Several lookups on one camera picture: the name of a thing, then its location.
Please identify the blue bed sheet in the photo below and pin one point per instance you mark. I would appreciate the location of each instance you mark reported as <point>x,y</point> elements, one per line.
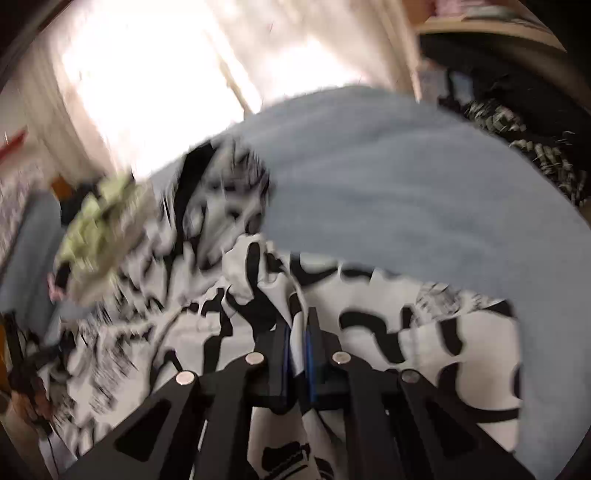
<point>392,184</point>

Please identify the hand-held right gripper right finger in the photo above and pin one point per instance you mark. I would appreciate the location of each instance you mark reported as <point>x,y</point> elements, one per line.
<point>316,369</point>

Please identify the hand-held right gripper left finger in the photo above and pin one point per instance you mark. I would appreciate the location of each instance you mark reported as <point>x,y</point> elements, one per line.
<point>277,364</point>

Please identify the folded green jacket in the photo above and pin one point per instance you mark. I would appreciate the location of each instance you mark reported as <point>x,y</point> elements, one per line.
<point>97,226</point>

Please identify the white black printed jacket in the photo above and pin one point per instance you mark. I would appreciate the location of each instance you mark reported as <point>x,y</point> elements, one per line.
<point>415,332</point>

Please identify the floral sheer curtain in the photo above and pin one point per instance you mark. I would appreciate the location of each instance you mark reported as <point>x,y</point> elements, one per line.
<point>314,46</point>
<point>138,92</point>

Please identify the wooden bookshelf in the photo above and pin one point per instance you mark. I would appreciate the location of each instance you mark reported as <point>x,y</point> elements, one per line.
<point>485,27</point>

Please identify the black white patterned garment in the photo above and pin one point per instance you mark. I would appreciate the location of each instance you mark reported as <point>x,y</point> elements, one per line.
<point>545,152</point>

